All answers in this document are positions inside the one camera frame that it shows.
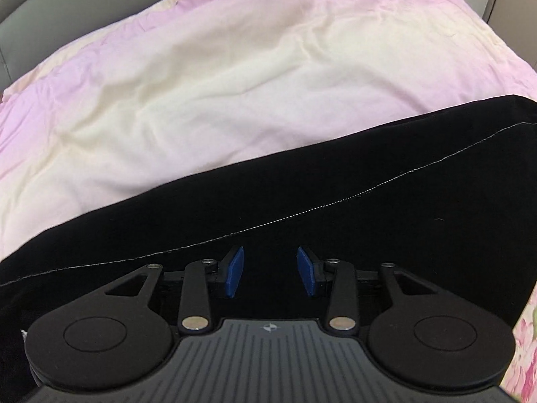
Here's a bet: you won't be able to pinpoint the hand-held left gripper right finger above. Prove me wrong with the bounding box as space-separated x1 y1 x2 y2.
296 246 446 335

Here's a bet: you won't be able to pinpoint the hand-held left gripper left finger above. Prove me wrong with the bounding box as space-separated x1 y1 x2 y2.
82 246 245 335

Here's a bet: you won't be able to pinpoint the black pants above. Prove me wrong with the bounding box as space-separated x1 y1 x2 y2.
0 94 537 403

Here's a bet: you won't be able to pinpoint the pink and cream duvet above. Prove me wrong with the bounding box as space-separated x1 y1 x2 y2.
0 0 537 259

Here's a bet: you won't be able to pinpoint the floral bed sheet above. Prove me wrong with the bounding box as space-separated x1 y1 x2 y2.
499 292 537 403

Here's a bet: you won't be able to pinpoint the grey padded headboard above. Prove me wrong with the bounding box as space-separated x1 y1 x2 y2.
0 0 229 93

